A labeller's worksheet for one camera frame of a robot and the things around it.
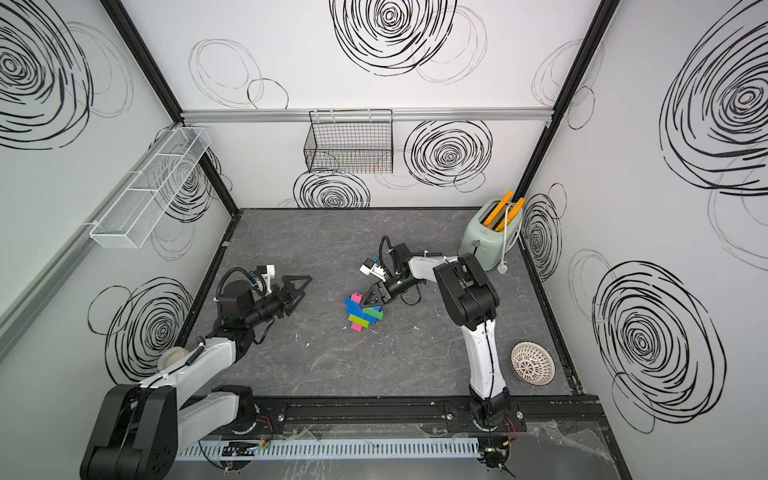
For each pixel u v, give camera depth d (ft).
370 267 2.90
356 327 2.84
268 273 2.59
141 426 2.87
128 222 2.33
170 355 2.42
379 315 2.84
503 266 3.08
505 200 3.24
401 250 2.86
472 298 1.86
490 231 3.06
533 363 2.65
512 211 2.99
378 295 2.75
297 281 2.56
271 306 2.43
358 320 2.84
